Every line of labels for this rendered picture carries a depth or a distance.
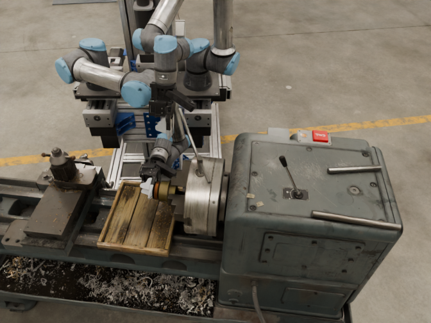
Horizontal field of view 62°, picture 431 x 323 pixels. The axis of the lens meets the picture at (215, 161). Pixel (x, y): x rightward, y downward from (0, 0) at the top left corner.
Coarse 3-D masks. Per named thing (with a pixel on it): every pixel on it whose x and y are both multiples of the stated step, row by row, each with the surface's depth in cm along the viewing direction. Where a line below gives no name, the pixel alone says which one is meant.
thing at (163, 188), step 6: (156, 186) 145; (162, 186) 144; (168, 186) 144; (174, 186) 146; (156, 192) 144; (162, 192) 144; (168, 192) 145; (174, 192) 145; (156, 198) 146; (162, 198) 145
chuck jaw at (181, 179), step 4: (184, 160) 144; (188, 160) 145; (184, 164) 144; (188, 164) 144; (184, 168) 144; (188, 168) 144; (180, 172) 145; (184, 172) 145; (188, 172) 144; (176, 176) 145; (180, 176) 145; (184, 176) 145; (172, 180) 145; (176, 180) 145; (180, 180) 145; (184, 180) 145; (172, 184) 145; (176, 184) 145; (180, 184) 145; (184, 184) 145
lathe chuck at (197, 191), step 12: (204, 156) 145; (192, 168) 136; (192, 180) 133; (204, 180) 133; (192, 192) 132; (204, 192) 131; (192, 204) 132; (204, 204) 131; (192, 216) 133; (204, 216) 132; (192, 228) 137; (204, 228) 136
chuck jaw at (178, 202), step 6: (168, 198) 142; (174, 198) 142; (180, 198) 142; (168, 204) 144; (174, 204) 139; (180, 204) 139; (174, 210) 137; (180, 210) 137; (174, 216) 136; (180, 216) 136; (186, 222) 136
